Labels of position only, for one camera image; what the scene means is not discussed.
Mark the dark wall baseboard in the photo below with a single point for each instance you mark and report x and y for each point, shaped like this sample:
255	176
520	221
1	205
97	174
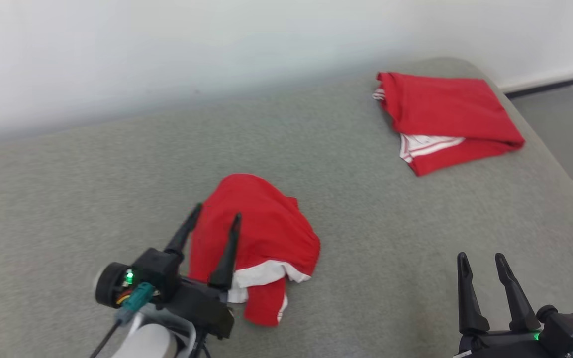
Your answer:
555	84

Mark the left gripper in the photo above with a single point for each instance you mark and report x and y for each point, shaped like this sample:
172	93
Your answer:
204	308

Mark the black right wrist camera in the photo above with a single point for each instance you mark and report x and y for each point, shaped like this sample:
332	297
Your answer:
570	328

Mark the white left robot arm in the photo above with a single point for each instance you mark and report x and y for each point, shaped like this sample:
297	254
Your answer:
147	343

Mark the red shorts white stripe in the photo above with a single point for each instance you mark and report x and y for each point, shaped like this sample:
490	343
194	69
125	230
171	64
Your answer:
271	233

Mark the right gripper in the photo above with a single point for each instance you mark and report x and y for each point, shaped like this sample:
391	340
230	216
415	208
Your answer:
500	345

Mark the red jersey white sleeves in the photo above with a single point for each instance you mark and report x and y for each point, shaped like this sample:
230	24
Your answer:
445	109

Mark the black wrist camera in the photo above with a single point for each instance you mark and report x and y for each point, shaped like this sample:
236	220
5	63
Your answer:
159	268
570	328

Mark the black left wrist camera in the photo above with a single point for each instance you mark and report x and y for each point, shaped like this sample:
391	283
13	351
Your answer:
159	268

